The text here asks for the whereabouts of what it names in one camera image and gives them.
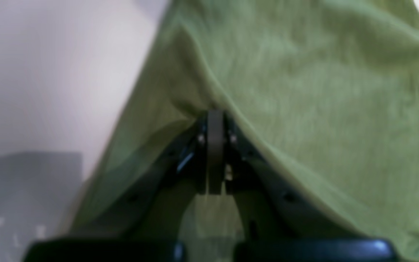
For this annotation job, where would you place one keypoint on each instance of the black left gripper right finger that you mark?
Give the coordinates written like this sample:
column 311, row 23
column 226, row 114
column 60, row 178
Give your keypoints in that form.
column 279, row 223

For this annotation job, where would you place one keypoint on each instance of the green t-shirt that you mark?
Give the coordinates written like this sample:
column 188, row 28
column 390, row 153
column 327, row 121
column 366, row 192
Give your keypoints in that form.
column 328, row 90

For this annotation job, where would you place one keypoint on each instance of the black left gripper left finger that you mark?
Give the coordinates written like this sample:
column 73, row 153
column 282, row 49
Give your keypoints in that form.
column 108, row 237

